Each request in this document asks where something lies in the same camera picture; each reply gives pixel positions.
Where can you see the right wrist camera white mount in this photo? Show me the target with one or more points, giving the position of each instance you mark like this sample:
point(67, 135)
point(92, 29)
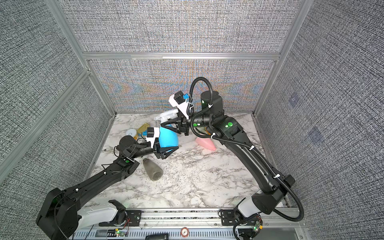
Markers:
point(180, 100)

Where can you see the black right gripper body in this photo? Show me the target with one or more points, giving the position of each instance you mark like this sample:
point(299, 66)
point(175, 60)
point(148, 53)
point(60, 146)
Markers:
point(186, 126)

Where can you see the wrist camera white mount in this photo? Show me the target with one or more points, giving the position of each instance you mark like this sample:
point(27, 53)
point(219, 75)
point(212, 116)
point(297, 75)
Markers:
point(180, 100)
point(152, 135)

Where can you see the white translucent spray nozzle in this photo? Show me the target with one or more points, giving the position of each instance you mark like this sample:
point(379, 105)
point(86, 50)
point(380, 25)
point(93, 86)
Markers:
point(166, 116)

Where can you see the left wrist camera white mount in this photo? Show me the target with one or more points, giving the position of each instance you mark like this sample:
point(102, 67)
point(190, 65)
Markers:
point(152, 135)

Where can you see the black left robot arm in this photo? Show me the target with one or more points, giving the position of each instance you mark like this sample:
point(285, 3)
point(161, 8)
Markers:
point(61, 215)

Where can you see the pink plastic spray bottle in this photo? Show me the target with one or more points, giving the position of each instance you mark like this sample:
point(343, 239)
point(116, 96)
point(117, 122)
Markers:
point(206, 143)

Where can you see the round white-lid can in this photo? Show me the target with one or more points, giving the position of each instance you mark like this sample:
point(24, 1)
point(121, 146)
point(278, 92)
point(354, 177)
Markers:
point(133, 133)

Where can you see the gold rectangular tin can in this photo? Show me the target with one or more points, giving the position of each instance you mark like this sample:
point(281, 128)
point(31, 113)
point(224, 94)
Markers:
point(143, 128)

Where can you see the grey translucent bottle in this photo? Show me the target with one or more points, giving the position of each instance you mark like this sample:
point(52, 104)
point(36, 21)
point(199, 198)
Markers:
point(153, 170)

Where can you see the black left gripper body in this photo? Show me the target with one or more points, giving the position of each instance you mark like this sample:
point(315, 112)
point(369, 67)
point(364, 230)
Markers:
point(155, 150)

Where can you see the blue plastic spray bottle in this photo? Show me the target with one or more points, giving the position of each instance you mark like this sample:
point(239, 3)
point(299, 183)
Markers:
point(168, 138)

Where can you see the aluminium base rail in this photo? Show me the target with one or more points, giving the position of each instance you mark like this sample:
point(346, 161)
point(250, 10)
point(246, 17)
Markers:
point(195, 224)

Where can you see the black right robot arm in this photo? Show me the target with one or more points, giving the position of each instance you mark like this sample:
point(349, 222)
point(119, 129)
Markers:
point(212, 122)

